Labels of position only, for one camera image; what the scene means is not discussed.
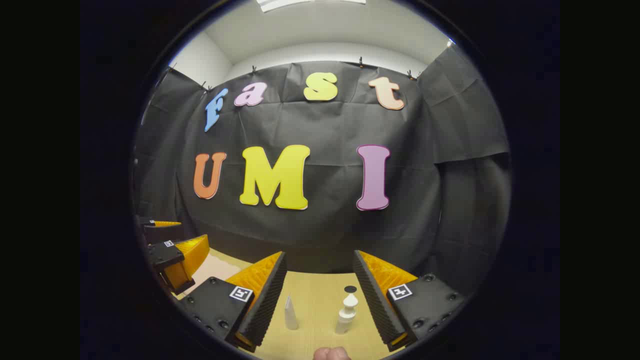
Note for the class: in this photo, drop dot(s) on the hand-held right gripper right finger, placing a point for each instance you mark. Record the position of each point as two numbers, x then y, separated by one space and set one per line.
375 300

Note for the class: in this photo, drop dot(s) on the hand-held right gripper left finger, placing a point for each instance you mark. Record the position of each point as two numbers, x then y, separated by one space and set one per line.
265 300

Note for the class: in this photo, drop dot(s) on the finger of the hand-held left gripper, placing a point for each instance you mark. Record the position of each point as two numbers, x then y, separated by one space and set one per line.
160 234
167 256

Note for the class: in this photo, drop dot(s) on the white pump bottle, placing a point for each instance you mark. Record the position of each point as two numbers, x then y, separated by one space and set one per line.
346 315

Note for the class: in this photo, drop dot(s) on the black backdrop cloth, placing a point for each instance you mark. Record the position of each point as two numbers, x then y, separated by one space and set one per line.
325 125

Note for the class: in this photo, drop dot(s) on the ceiling light panel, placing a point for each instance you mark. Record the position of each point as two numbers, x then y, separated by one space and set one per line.
310 3

